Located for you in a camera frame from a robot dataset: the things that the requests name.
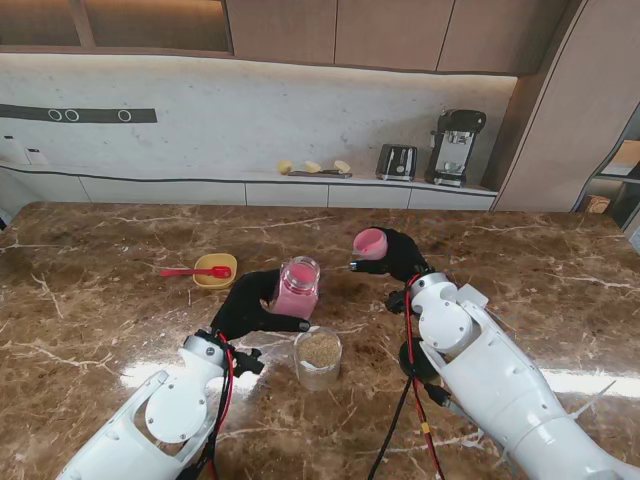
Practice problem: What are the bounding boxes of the small wooden box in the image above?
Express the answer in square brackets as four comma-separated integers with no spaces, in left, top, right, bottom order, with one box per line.
[582,194,612,215]

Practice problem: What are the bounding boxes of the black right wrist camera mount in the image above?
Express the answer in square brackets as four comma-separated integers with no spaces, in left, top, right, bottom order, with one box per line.
[384,289,412,316]

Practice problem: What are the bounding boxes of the black wall power strip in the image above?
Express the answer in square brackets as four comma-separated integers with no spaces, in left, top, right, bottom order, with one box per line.
[0,103,158,125]

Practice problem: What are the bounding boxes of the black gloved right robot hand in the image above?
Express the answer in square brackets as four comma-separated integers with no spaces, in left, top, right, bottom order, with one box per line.
[348,228,435,285]

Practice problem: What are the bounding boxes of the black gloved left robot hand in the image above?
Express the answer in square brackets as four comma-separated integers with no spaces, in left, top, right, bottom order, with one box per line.
[209,269,312,339]

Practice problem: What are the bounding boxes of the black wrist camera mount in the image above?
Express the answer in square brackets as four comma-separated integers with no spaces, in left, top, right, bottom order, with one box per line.
[384,289,412,316]
[230,347,265,377]

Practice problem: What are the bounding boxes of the black and silver toaster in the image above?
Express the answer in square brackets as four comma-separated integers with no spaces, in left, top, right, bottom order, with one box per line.
[375,143,419,182]

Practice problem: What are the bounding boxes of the pink container with white lid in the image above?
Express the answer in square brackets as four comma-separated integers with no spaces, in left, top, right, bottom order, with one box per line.
[269,255,321,321]

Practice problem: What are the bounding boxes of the tall brown cabinet panel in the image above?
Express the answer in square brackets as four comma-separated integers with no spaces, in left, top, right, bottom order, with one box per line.
[492,0,640,214]

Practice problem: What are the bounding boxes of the red plastic spoon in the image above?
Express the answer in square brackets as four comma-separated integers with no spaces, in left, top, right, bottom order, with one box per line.
[159,266,233,279]

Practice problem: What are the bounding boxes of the clear grain jar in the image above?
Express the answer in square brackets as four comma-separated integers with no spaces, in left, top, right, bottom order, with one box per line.
[293,327,344,392]

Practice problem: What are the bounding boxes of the red and black right arm cables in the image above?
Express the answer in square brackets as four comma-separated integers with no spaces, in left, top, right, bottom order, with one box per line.
[367,273,451,480]

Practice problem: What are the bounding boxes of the red and black left arm cables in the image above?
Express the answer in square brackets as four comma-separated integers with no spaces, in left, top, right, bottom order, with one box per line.
[187,332,236,480]

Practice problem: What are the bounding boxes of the brown wall cabinets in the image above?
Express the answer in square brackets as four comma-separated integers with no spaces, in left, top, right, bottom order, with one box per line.
[0,0,571,77]

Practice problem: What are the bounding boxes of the white counter with drawers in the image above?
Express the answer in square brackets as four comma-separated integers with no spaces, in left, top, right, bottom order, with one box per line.
[0,163,499,211]

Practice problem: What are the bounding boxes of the dark open shelf unit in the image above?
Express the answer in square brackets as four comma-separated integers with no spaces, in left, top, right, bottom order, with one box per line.
[574,102,640,232]

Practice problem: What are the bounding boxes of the dark cutting board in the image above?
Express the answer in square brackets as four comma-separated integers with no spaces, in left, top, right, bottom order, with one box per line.
[288,169,353,180]

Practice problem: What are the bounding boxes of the black round jar lid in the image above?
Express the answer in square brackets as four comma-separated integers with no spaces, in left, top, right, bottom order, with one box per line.
[398,338,439,384]

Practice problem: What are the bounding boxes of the yellow plastic bowl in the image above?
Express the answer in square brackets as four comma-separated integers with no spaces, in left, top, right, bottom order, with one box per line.
[193,253,238,289]

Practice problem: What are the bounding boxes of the red and black arm cables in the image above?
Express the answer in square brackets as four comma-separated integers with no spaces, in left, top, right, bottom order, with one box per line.
[187,332,236,480]
[367,273,451,480]

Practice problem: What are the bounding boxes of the black espresso machine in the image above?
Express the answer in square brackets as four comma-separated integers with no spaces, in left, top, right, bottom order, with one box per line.
[423,108,488,189]

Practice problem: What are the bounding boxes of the pink measuring cup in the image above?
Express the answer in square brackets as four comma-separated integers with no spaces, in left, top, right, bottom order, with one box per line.
[352,227,389,261]

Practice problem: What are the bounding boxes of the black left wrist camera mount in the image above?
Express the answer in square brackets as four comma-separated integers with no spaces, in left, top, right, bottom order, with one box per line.
[230,347,265,377]

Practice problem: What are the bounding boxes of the tan book on shelf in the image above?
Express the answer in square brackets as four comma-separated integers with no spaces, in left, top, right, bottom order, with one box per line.
[607,139,640,177]

